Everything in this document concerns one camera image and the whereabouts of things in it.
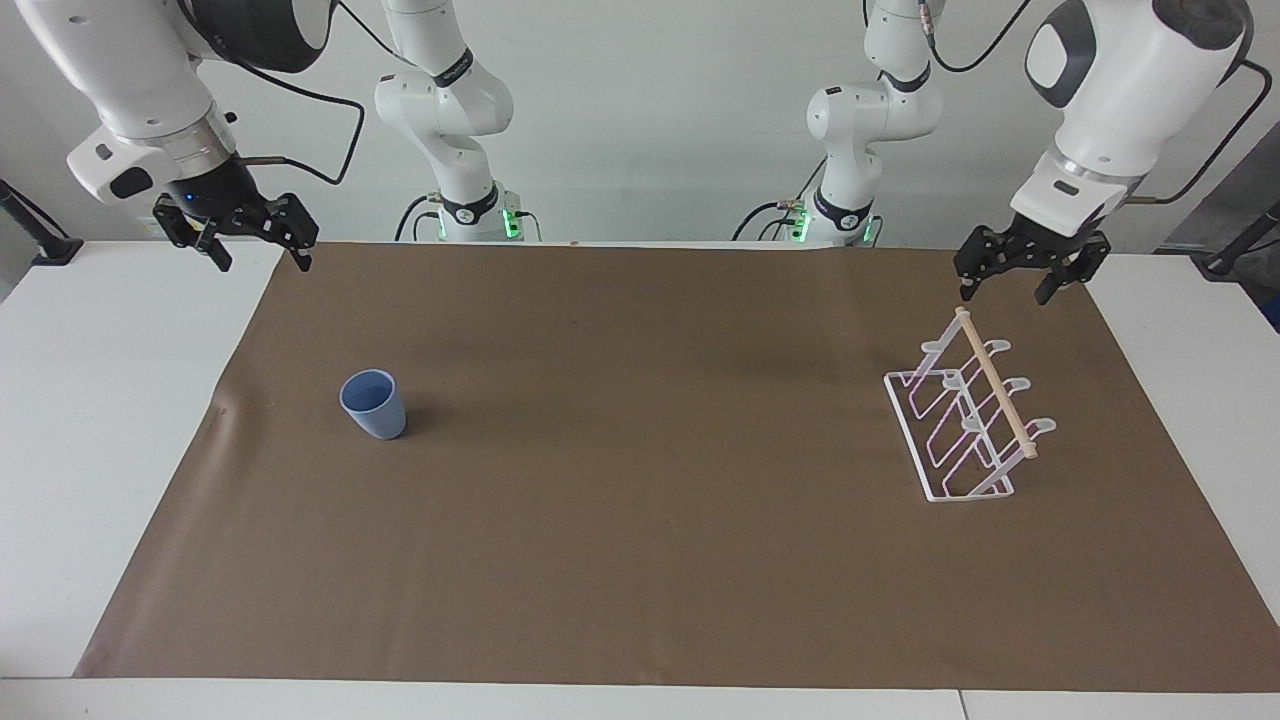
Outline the black stand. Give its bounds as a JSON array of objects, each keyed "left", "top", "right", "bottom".
[
  {"left": 1194, "top": 198, "right": 1280, "bottom": 280},
  {"left": 0, "top": 178, "right": 84, "bottom": 267}
]

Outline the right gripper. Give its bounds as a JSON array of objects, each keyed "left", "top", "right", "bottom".
[{"left": 152, "top": 153, "right": 322, "bottom": 274}]

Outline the blue cup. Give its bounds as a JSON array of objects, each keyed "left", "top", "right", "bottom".
[{"left": 339, "top": 369, "right": 409, "bottom": 441}]

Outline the black cable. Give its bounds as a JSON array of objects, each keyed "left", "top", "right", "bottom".
[
  {"left": 394, "top": 194, "right": 443, "bottom": 243},
  {"left": 335, "top": 0, "right": 403, "bottom": 57},
  {"left": 195, "top": 55, "right": 366, "bottom": 188},
  {"left": 1128, "top": 59, "right": 1274, "bottom": 206},
  {"left": 732, "top": 160, "right": 833, "bottom": 243},
  {"left": 924, "top": 0, "right": 1034, "bottom": 74}
]

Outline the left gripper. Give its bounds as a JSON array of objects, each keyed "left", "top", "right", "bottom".
[{"left": 952, "top": 217, "right": 1113, "bottom": 306}]

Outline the white wire cup holder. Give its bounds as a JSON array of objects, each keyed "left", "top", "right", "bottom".
[{"left": 883, "top": 306, "right": 1058, "bottom": 503}]

